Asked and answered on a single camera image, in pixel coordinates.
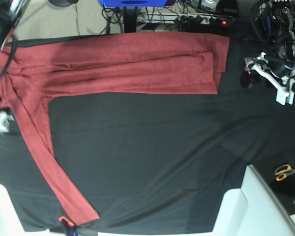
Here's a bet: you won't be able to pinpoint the black camera stand post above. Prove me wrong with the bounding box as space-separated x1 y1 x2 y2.
120 6 141 33

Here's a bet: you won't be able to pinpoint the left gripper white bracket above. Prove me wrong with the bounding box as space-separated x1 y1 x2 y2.
239 52 295 105

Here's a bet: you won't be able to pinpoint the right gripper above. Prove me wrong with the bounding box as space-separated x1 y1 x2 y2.
0 110 15 133

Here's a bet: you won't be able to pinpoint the orange blue clamp bottom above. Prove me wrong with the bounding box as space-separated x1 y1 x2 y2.
58 216 79 236

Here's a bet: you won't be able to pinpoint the black table cloth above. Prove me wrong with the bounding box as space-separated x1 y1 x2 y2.
0 39 295 235

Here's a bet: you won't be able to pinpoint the white table frame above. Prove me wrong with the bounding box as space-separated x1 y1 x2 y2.
212 165 295 236
0 181 52 236

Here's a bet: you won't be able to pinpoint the blue clamp at right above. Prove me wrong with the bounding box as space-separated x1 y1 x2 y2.
265 17 271 42

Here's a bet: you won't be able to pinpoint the white right table frame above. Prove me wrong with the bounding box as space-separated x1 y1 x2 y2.
212 165 295 236

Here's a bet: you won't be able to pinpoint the white left table frame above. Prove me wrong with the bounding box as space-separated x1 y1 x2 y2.
0 181 52 236

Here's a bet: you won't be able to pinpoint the blue plastic bin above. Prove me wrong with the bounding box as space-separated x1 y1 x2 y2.
99 0 167 7

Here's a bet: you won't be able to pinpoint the white power strip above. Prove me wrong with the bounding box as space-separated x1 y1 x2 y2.
137 12 235 26

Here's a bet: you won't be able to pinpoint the yellow-handled scissors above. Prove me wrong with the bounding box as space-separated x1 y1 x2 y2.
274 164 295 181

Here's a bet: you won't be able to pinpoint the red long-sleeve T-shirt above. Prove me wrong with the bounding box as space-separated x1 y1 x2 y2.
0 32 229 225

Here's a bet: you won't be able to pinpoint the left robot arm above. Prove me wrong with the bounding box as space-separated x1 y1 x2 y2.
240 0 295 105

